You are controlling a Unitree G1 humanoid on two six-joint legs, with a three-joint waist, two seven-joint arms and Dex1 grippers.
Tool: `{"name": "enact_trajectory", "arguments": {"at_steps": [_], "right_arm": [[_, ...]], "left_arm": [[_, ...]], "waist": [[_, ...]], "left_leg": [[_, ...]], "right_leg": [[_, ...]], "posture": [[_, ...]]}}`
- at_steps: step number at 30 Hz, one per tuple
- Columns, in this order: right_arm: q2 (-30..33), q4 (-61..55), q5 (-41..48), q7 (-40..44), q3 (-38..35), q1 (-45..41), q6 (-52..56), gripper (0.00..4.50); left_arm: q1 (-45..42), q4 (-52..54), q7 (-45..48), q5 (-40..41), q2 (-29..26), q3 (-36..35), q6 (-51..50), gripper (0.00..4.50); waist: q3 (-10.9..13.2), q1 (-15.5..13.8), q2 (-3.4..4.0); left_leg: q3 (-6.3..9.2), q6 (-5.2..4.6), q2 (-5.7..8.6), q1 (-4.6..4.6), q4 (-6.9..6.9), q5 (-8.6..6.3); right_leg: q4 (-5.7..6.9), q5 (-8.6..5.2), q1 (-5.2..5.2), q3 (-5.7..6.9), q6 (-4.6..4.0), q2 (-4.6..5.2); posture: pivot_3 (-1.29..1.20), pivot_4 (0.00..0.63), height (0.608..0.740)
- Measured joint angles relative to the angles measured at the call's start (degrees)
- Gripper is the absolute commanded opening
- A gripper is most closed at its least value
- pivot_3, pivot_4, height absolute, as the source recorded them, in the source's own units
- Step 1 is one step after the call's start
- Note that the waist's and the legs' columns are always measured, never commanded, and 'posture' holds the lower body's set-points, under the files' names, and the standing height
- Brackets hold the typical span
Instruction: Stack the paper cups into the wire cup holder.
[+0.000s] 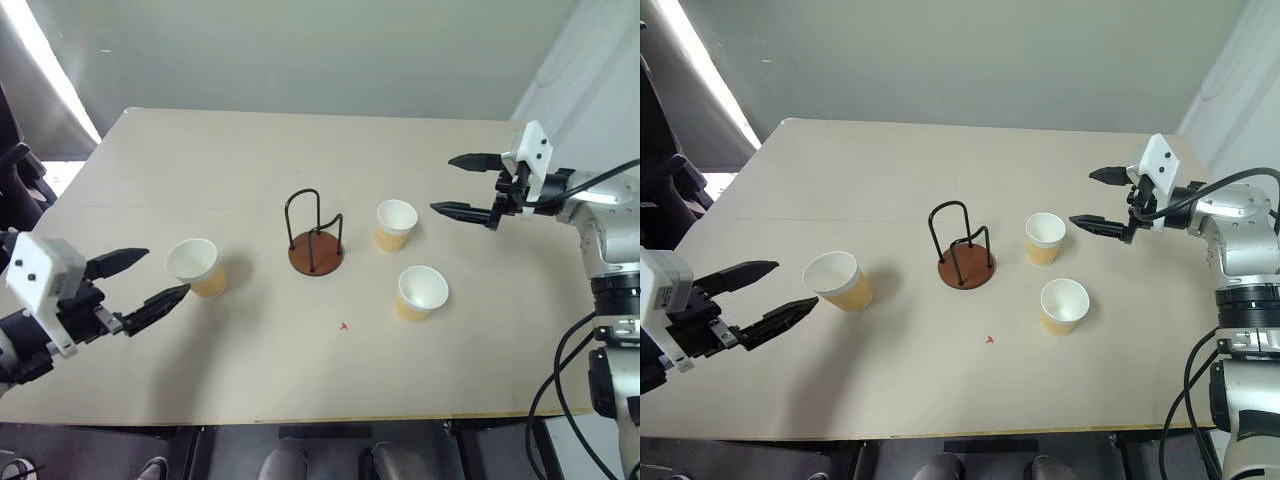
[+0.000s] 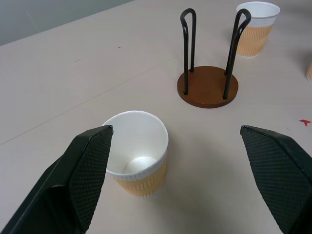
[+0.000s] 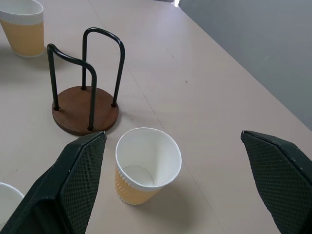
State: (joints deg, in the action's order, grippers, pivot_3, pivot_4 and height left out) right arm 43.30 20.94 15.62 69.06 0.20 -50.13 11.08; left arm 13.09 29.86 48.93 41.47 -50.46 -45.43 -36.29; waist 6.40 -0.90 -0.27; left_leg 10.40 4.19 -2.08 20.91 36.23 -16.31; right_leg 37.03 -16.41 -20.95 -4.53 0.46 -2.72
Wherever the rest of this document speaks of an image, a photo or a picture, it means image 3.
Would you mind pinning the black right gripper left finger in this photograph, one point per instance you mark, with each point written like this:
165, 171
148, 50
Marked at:
61, 185

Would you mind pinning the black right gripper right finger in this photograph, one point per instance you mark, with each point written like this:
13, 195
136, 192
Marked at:
280, 178

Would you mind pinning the yellow white paper cup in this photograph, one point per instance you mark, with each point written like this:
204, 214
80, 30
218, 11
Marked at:
8, 202
136, 190
24, 36

